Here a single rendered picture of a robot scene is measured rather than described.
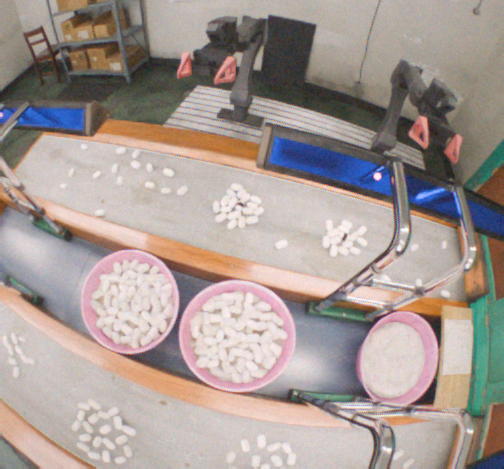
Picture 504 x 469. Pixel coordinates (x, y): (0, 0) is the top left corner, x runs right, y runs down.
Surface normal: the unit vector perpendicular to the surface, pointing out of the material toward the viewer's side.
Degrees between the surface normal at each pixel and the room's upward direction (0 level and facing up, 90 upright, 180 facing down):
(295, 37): 86
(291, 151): 58
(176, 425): 0
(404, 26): 90
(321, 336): 0
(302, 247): 0
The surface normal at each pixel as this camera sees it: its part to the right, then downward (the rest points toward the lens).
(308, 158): -0.15, 0.43
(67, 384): 0.08, -0.52
